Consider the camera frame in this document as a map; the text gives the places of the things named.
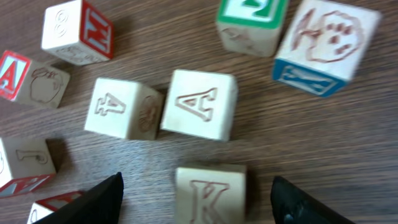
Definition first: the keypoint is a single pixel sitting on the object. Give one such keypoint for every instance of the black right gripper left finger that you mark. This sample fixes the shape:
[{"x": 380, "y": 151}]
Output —
[{"x": 99, "y": 205}]

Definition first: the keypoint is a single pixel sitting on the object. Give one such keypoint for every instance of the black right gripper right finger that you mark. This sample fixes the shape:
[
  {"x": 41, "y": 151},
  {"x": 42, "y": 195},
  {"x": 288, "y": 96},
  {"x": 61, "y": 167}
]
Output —
[{"x": 291, "y": 205}]

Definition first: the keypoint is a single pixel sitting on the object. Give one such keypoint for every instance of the blue engraved wooden block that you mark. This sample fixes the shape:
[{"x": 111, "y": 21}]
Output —
[{"x": 206, "y": 194}]

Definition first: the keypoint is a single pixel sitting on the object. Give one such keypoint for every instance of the green sided wooden block lower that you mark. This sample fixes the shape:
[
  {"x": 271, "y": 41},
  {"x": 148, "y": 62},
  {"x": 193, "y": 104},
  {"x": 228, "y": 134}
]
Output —
[{"x": 44, "y": 207}]

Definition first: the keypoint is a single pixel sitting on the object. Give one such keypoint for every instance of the green sided wooden block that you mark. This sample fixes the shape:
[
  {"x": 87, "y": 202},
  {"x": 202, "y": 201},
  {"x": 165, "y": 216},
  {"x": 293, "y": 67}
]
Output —
[
  {"x": 201, "y": 104},
  {"x": 44, "y": 207}
]

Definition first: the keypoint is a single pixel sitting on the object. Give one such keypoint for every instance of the red sided wooden block left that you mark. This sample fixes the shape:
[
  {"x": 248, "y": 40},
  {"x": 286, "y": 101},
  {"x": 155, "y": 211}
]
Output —
[{"x": 26, "y": 164}]

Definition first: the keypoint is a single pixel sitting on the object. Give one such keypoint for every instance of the red sided wooden block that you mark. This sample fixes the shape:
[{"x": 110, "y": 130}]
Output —
[
  {"x": 26, "y": 164},
  {"x": 124, "y": 109}
]

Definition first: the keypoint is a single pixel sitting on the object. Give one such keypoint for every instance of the red sided wooden block centre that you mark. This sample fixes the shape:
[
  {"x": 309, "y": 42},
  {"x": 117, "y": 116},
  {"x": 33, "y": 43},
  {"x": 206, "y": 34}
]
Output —
[{"x": 124, "y": 109}]

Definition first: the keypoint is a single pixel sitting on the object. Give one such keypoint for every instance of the green sided wooden block centre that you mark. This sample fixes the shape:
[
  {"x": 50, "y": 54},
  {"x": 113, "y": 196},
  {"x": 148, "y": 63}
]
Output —
[{"x": 201, "y": 104}]

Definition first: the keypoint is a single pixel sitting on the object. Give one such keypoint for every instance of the red letter A block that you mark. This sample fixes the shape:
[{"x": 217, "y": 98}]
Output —
[{"x": 30, "y": 82}]

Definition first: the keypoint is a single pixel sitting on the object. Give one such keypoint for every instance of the blue sided wooden block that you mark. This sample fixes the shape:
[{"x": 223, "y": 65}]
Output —
[{"x": 324, "y": 45}]

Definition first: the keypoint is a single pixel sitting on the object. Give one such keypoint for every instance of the red letter M block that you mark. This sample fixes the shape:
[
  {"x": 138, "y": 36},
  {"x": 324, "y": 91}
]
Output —
[{"x": 76, "y": 32}]

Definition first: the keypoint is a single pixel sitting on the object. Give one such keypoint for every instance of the green top wooden block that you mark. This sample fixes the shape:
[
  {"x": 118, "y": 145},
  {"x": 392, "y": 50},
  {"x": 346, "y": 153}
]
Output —
[{"x": 251, "y": 27}]

